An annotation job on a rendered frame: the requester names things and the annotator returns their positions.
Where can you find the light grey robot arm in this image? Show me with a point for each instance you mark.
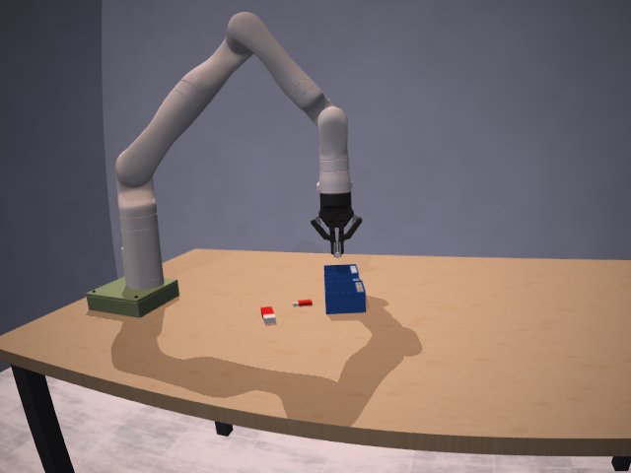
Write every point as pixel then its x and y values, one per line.
pixel 246 35

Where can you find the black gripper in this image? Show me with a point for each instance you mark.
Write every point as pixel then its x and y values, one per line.
pixel 336 217

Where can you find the red and white eraser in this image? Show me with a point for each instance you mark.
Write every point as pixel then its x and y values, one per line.
pixel 268 315

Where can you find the blue rack of three bins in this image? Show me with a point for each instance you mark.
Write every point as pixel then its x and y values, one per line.
pixel 338 280

